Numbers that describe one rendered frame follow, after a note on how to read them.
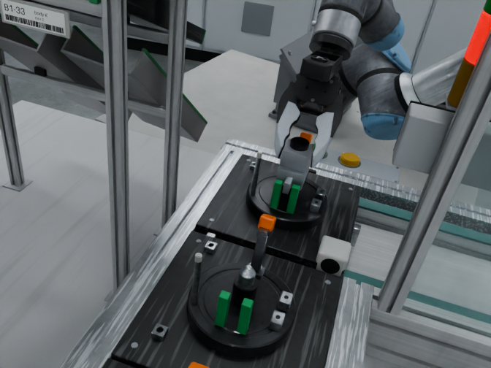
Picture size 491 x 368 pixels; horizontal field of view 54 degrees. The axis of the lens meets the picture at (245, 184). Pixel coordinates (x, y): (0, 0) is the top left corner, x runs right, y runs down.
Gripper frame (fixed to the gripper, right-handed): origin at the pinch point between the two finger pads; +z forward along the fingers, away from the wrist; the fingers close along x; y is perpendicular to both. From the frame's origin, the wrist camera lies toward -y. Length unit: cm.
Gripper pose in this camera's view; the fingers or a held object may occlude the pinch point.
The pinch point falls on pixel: (297, 154)
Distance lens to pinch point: 78.0
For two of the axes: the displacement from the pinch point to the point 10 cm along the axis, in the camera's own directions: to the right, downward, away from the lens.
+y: 1.5, 1.4, 9.8
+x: -9.4, -2.8, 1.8
